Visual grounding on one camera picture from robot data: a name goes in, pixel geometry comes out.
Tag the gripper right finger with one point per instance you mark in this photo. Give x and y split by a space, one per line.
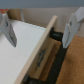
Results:
70 29

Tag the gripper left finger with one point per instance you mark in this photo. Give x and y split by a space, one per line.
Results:
8 30

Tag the wooden drawer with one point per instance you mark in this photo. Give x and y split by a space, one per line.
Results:
23 50

